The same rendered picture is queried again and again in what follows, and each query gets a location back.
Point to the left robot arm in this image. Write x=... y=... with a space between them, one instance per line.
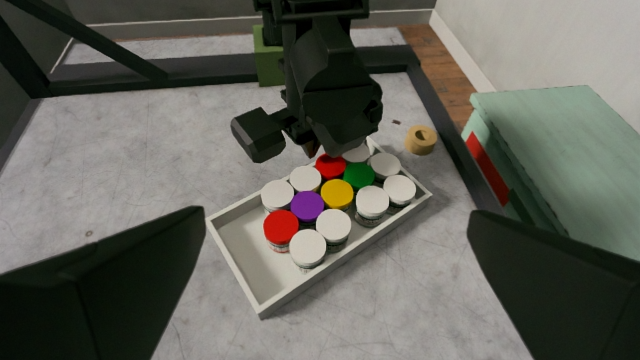
x=333 y=84

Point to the purple cylinder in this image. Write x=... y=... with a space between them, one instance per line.
x=307 y=206

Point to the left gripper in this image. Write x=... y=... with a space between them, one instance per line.
x=259 y=134

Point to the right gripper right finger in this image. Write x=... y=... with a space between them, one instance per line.
x=566 y=299

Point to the red jar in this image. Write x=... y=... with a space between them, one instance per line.
x=330 y=168
x=279 y=228

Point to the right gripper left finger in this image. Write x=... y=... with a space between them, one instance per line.
x=110 y=299

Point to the tan roll of tape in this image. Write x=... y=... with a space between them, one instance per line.
x=419 y=147

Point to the yellow-capped jar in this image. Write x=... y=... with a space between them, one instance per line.
x=337 y=194

